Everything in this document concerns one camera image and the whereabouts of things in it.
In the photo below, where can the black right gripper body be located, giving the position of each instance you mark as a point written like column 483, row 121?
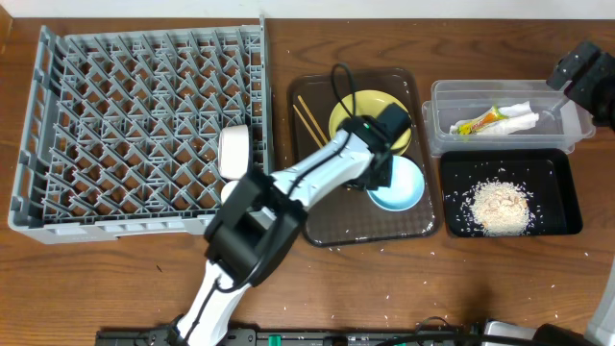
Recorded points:
column 595, row 88

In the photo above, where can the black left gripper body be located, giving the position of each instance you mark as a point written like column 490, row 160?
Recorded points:
column 377, row 177

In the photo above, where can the light blue bowl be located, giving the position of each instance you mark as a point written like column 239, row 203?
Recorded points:
column 406, row 189

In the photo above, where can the wooden chopstick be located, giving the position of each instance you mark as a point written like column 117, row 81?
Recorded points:
column 314, row 124
column 310, row 131

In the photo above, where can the yellow plate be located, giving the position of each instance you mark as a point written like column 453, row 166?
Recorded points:
column 369, row 102

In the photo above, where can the white tissue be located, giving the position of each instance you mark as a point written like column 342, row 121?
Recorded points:
column 520, row 118

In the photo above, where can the green orange snack wrapper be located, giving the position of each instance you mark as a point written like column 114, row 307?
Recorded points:
column 475, row 125

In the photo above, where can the rice food scraps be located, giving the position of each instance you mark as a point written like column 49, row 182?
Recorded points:
column 492, row 208

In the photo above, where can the pink white bowl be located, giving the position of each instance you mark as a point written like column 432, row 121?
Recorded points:
column 234, row 152

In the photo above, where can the white paper cup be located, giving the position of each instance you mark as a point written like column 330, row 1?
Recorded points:
column 227, row 190

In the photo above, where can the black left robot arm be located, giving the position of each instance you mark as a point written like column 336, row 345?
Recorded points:
column 254, row 229

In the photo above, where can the clear plastic waste bin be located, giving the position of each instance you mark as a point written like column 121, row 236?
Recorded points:
column 555, row 121

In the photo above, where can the black waste tray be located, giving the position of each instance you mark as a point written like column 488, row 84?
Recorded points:
column 545, row 172

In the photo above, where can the grey plastic dishwasher rack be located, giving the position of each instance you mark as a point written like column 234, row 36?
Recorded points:
column 121, row 130

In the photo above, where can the dark brown serving tray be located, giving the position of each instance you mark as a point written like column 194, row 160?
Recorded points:
column 348, row 216

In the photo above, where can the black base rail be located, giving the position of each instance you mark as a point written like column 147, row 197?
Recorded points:
column 244, row 337

